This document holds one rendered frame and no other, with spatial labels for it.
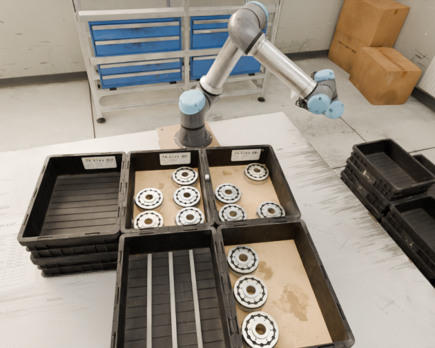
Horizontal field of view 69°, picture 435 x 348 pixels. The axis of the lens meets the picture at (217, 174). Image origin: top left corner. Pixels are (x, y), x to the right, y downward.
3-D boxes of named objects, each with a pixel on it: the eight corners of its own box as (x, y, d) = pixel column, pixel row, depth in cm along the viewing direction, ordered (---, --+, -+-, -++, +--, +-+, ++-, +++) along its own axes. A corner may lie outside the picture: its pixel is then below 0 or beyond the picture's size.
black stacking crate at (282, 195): (201, 168, 138) (201, 148, 130) (266, 164, 143) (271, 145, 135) (214, 245, 110) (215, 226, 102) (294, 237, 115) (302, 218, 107)
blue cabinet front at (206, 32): (190, 79, 299) (190, 16, 260) (259, 72, 318) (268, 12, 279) (190, 80, 297) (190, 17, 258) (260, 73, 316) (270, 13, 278)
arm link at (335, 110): (344, 97, 125) (347, 115, 129) (329, 90, 134) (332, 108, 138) (326, 105, 124) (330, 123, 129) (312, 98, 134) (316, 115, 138)
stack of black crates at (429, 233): (366, 239, 198) (389, 204, 175) (403, 228, 206) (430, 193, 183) (412, 298, 171) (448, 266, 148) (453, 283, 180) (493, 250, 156)
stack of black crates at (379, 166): (329, 194, 225) (351, 144, 194) (363, 186, 233) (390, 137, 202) (364, 239, 198) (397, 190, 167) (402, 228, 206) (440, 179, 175)
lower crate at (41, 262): (63, 195, 137) (54, 175, 129) (133, 190, 142) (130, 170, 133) (40, 279, 109) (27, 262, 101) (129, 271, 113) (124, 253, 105)
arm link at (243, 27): (228, 10, 105) (337, 103, 110) (240, 1, 113) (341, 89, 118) (212, 37, 114) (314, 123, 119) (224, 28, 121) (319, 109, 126)
